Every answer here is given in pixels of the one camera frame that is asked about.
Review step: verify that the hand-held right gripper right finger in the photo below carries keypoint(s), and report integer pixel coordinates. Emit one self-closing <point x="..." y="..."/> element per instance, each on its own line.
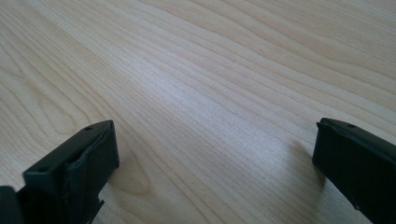
<point x="358" y="161"/>

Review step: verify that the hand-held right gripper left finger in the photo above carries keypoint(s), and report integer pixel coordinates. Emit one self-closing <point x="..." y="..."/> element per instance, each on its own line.
<point x="77" y="168"/>

